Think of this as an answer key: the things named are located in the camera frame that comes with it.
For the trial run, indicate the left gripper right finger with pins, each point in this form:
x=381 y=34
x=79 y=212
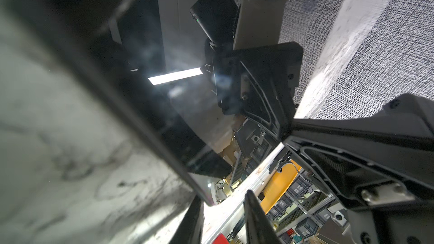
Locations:
x=258 y=227

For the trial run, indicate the black smartphone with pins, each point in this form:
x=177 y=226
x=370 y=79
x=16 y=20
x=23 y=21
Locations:
x=187 y=69

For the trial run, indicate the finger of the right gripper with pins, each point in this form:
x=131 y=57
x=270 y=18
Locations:
x=406 y=121
x=387 y=190

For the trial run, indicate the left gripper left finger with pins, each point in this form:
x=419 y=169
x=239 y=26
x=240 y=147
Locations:
x=190 y=229

